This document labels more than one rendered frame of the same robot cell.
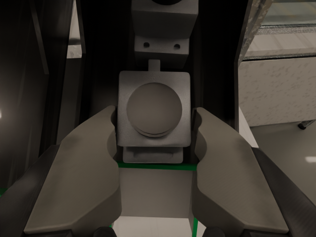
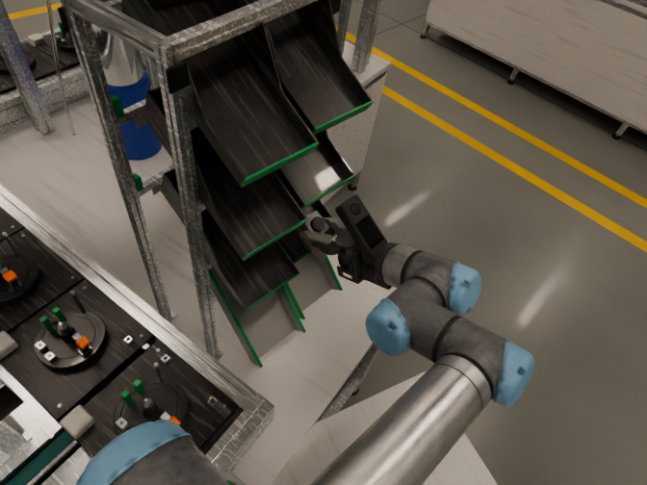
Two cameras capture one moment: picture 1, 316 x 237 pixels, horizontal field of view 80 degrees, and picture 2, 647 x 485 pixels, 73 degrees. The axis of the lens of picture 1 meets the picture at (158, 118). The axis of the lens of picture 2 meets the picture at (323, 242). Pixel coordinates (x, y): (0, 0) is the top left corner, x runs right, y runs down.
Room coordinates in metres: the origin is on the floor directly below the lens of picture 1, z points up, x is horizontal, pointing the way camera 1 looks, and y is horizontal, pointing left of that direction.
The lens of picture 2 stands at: (-0.33, 0.44, 1.91)
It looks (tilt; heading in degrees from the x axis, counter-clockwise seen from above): 50 degrees down; 310
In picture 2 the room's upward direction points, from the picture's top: 11 degrees clockwise
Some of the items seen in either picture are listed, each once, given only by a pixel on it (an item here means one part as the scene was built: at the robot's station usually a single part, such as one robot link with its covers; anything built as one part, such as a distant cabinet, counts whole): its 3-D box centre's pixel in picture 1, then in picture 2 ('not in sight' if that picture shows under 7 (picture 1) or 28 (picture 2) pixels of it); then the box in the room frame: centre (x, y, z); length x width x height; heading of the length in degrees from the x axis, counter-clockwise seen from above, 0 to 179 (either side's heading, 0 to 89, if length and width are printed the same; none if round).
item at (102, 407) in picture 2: not in sight; (153, 416); (0.04, 0.42, 0.96); 0.24 x 0.24 x 0.02; 13
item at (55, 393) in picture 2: not in sight; (66, 332); (0.29, 0.48, 1.01); 0.24 x 0.24 x 0.13; 13
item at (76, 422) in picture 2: not in sight; (78, 422); (0.11, 0.54, 0.97); 0.05 x 0.05 x 0.04; 13
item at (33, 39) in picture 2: not in sight; (72, 32); (1.52, -0.03, 1.01); 0.24 x 0.24 x 0.13; 13
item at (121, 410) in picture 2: not in sight; (152, 412); (0.04, 0.42, 0.98); 0.14 x 0.14 x 0.02
